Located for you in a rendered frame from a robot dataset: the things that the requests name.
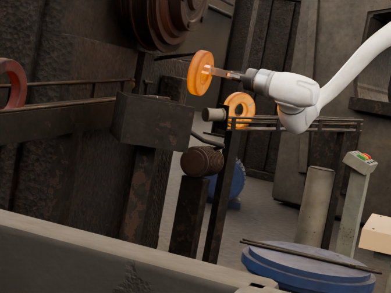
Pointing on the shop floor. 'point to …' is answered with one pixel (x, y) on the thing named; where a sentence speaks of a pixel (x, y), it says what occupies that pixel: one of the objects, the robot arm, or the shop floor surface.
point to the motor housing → (193, 198)
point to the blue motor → (238, 180)
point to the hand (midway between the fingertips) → (202, 68)
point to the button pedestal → (354, 203)
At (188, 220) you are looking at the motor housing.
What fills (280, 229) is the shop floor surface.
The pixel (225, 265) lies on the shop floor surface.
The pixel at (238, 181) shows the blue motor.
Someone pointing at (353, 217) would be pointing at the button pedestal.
